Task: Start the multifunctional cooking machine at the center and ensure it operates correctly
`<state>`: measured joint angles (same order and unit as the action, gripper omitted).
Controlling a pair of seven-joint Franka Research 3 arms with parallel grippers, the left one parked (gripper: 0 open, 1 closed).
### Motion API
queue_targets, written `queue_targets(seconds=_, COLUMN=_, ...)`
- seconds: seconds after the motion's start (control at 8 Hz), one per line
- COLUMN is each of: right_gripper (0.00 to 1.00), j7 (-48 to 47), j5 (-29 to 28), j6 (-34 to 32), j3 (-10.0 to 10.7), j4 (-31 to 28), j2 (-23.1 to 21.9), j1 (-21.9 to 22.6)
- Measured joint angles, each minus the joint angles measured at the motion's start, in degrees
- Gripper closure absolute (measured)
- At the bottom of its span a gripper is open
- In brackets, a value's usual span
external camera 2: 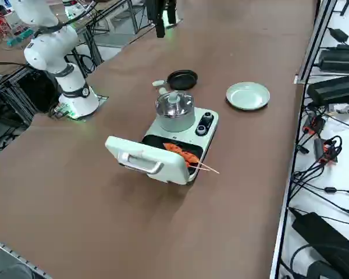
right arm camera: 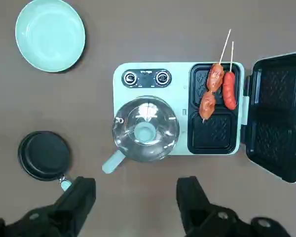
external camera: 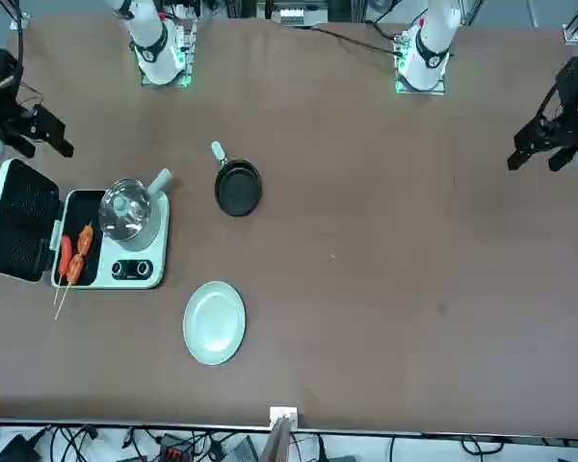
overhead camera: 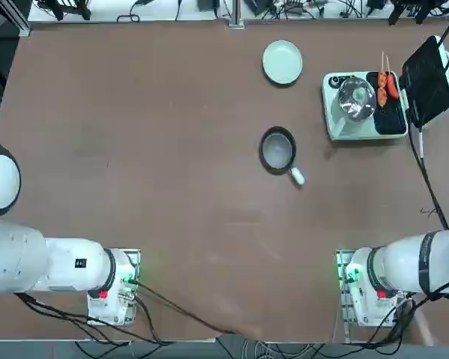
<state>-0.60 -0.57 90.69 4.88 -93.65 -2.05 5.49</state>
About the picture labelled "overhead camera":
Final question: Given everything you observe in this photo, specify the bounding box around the white multifunctional cooking machine base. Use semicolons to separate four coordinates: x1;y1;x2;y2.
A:
322;70;409;142

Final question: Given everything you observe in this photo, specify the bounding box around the cooking machine black grill lid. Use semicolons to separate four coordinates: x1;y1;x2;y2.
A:
400;35;449;131

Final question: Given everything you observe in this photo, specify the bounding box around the pale green round plate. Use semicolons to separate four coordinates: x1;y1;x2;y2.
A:
262;40;304;85

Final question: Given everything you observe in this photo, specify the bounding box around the black frying pan white handle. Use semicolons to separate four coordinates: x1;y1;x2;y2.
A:
260;126;306;185

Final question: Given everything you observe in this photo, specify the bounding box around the black left arm base cable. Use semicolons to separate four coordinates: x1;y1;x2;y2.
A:
133;280;237;336

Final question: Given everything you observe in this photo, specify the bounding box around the black machine power cable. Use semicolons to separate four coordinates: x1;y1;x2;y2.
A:
406;123;449;230

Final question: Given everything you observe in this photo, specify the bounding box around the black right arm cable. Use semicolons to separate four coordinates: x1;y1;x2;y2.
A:
395;274;449;304

